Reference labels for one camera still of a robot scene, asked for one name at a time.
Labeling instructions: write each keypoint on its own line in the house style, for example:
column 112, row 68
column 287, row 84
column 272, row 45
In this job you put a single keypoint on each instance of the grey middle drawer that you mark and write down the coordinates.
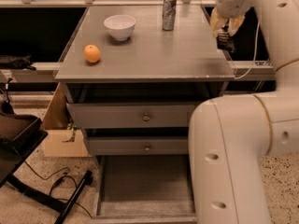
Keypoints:
column 137, row 146

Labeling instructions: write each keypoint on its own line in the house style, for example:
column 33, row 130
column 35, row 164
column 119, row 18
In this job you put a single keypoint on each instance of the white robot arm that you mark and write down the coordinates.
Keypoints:
column 227, row 135

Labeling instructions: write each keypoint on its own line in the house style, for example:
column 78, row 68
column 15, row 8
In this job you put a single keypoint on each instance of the grey open bottom drawer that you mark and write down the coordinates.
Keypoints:
column 153, row 189

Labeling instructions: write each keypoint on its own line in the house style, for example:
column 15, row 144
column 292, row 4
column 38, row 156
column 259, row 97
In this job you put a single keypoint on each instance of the white ceramic bowl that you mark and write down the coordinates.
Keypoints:
column 120, row 27

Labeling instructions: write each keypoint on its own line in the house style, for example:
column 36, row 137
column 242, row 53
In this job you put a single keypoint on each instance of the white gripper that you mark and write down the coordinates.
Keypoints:
column 231, row 7

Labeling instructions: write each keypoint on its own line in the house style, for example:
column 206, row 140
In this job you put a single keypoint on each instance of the grey wooden drawer cabinet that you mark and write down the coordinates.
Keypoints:
column 131, row 87

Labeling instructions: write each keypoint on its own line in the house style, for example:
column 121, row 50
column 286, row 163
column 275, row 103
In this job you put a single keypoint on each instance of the black rxbar chocolate wrapper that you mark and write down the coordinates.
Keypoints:
column 224, row 40

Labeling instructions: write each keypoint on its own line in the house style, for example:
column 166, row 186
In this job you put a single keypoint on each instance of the grey top drawer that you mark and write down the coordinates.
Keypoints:
column 96, row 116

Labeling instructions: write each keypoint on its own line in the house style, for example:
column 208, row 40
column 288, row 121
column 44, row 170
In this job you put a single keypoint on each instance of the metal railing frame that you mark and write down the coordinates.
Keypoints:
column 188, row 52

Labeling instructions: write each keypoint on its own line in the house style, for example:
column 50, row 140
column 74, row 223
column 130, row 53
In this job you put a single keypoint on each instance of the cardboard box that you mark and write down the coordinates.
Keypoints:
column 64, row 138

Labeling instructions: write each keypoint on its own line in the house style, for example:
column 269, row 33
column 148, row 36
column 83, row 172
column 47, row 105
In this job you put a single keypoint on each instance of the orange fruit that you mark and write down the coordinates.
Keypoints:
column 92, row 54

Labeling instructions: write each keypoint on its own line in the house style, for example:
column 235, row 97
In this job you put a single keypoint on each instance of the silver drink can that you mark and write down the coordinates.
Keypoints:
column 169, row 14

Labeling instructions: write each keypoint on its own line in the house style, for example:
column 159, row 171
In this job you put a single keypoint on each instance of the black object on rail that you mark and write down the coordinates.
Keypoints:
column 15, row 62

